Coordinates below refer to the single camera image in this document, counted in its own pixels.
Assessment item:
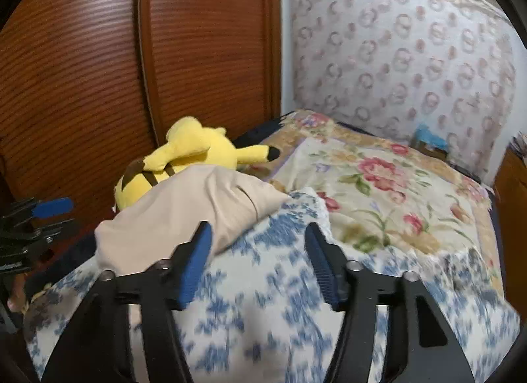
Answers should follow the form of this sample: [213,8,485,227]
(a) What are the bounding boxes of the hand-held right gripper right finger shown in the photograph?
[304,222,476,383]

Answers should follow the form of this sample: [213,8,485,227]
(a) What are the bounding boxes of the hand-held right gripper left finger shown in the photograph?
[41,220,215,383]

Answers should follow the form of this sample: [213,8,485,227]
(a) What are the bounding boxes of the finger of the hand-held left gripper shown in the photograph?
[24,218,77,246]
[0,198,75,229]

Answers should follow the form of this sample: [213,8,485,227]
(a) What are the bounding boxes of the beige printed t-shirt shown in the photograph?
[94,165,291,285]

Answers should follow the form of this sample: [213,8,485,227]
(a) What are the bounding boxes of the person's left hand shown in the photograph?
[7,274,29,314]

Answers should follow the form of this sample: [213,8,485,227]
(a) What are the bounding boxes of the blue floral bedsheet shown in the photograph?
[22,187,521,383]

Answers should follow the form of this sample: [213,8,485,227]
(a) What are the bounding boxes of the cream floral blanket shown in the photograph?
[243,109,495,268]

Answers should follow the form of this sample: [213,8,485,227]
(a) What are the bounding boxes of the yellow plush toy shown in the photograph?
[113,116,281,214]

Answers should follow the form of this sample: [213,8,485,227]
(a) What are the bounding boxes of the wooden louvered wardrobe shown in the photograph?
[0,0,285,244]

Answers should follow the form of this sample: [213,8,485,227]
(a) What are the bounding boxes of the brown cardboard box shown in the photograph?
[412,142,449,161]

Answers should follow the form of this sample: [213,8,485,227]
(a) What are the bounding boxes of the blue tissue pack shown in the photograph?
[414,123,449,150]

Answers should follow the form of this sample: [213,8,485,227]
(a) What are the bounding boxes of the wooden sideboard cabinet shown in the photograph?
[492,148,527,252]

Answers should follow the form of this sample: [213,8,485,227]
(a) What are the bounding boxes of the ring patterned sheer curtain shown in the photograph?
[288,0,517,186]

